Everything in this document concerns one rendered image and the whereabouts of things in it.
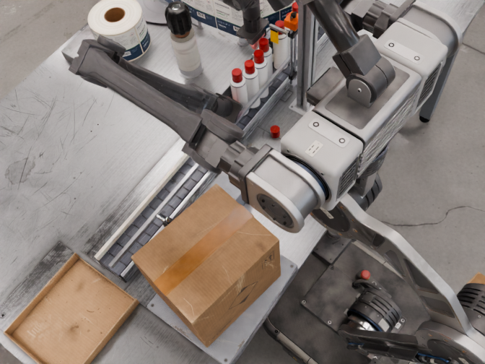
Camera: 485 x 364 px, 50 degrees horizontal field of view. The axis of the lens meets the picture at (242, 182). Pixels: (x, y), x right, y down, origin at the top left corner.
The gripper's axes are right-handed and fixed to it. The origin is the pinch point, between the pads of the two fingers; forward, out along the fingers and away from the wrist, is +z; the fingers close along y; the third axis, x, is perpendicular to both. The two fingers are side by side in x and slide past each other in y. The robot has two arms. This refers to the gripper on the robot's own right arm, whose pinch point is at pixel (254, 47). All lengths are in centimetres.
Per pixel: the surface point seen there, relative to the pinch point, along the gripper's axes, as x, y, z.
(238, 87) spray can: 7.4, 18.7, -2.1
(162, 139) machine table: -13.6, 39.2, 18.7
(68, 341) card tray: 10, 109, 19
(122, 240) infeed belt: 4, 77, 14
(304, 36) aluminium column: 20.3, 0.6, -15.9
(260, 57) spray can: 8.4, 7.4, -6.3
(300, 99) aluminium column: 20.1, 1.3, 13.4
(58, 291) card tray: -3, 100, 19
